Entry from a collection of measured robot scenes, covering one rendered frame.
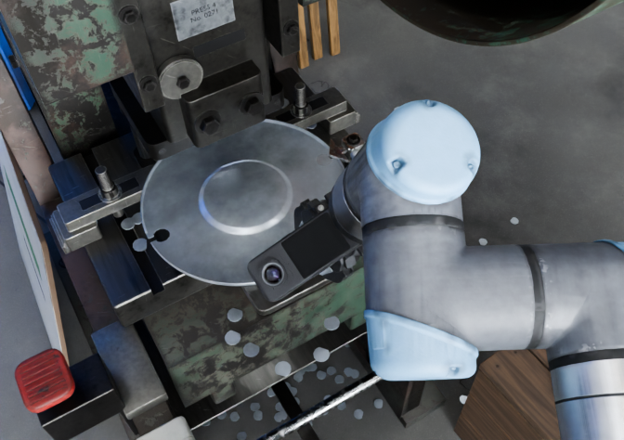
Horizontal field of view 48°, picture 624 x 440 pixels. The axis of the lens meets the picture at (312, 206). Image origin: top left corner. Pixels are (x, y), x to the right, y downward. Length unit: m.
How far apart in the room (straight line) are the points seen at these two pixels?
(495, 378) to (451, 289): 0.86
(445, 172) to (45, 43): 0.40
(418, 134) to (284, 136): 0.57
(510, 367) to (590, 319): 0.85
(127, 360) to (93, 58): 0.47
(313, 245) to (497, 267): 0.21
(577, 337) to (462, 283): 0.08
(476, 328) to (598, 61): 2.05
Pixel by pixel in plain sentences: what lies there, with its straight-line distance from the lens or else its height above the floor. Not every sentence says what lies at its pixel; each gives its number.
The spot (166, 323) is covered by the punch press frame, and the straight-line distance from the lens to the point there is 1.04.
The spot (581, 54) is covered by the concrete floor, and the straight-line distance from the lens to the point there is 2.50.
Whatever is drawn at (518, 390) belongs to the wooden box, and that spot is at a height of 0.35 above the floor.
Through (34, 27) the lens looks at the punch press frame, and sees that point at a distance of 0.69.
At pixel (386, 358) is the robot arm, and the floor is 1.11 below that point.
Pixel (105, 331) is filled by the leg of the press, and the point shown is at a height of 0.64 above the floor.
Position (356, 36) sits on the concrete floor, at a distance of 2.44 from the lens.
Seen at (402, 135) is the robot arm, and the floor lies 1.19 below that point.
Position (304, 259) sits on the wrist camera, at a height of 1.00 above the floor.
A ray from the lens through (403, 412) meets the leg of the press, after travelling 1.60.
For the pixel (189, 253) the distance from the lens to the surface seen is 0.93.
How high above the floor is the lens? 1.54
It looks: 53 degrees down
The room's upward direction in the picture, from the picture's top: 2 degrees counter-clockwise
